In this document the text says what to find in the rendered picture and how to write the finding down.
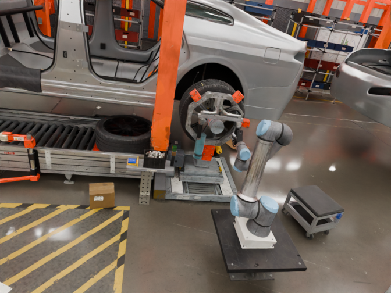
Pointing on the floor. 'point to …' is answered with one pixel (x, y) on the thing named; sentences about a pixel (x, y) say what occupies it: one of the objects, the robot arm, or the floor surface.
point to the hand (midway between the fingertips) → (235, 133)
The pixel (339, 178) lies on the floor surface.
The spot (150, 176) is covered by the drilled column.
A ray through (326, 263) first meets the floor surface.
